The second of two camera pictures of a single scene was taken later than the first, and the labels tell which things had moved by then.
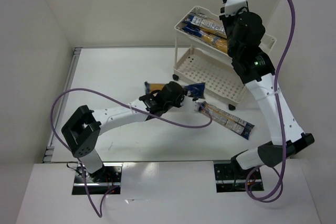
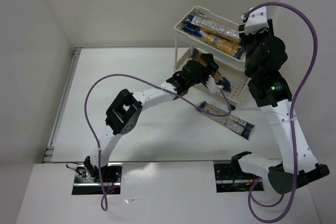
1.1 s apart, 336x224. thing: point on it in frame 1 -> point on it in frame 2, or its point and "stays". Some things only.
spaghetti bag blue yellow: x=197 y=89 -> x=224 y=83
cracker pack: x=234 y=124 stays
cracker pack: x=206 y=21 stays
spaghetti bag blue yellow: x=219 y=42 stays
